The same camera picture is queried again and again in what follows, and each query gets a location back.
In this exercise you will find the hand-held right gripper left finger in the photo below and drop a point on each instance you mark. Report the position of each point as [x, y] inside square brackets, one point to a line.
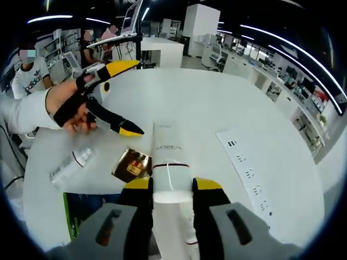
[135, 222]

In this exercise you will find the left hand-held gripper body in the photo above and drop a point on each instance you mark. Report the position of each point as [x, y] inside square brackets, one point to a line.
[101, 89]

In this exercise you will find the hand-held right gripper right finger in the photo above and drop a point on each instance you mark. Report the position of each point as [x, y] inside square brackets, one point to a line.
[208, 222]

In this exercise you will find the white skincare bottle red square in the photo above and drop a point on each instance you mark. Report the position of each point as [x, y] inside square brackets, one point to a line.
[67, 170]
[191, 230]

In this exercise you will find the gold skincare sachet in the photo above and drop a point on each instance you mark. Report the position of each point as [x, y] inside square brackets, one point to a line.
[130, 165]

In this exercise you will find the green black skincare mask packet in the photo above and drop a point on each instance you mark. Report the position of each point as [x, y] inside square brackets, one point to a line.
[81, 211]

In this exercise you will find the white skincare tube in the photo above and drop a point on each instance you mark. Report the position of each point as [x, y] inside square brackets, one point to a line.
[168, 151]

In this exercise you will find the black laptop stand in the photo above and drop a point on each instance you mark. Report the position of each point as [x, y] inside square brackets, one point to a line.
[139, 54]

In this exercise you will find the open laptop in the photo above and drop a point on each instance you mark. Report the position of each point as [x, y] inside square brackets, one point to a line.
[130, 19]

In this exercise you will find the white recessed power strip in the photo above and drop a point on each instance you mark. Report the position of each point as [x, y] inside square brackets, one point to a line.
[244, 168]

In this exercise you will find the white office chair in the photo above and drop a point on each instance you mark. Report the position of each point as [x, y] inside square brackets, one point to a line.
[214, 57]

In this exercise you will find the white office counter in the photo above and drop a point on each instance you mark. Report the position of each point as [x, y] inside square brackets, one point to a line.
[238, 67]

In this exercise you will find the thin ceiling light strip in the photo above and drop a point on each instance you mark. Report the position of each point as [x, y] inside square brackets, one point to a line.
[284, 40]

